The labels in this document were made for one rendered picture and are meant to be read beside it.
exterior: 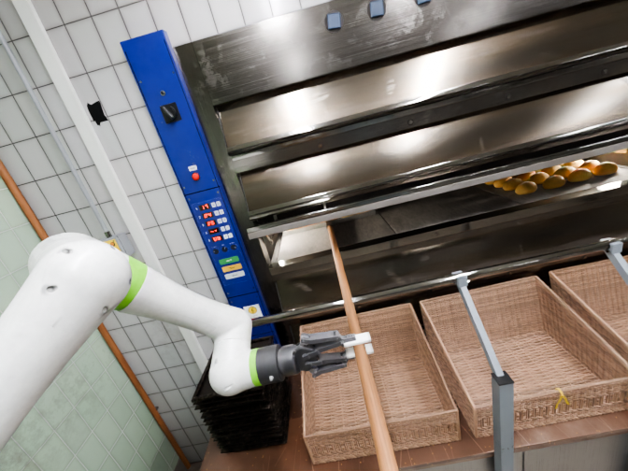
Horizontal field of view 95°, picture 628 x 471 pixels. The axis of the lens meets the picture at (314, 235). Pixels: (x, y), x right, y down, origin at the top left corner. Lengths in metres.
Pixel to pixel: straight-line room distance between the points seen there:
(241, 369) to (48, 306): 0.45
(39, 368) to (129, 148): 0.98
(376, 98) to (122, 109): 0.95
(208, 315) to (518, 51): 1.36
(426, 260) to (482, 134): 0.57
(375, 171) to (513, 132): 0.56
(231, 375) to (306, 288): 0.69
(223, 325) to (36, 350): 0.42
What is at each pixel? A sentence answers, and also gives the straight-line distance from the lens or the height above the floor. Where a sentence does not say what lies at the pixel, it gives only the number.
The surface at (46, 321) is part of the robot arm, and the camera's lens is 0.54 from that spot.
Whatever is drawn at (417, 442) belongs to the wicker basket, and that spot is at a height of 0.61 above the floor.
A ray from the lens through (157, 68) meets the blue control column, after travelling 1.29.
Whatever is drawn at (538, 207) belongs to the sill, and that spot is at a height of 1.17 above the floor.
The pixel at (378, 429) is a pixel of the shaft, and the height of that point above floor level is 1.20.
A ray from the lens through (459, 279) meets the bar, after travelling 1.05.
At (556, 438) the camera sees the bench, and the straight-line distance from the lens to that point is 1.44.
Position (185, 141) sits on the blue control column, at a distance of 1.25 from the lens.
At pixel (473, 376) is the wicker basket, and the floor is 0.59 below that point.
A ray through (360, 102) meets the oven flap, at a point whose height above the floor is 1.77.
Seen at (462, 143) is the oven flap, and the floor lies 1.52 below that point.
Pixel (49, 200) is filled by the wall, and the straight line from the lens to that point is 1.63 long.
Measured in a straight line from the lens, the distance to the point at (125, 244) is 1.48.
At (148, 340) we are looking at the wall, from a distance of 1.77.
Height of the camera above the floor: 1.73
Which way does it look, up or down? 20 degrees down
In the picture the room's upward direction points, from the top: 15 degrees counter-clockwise
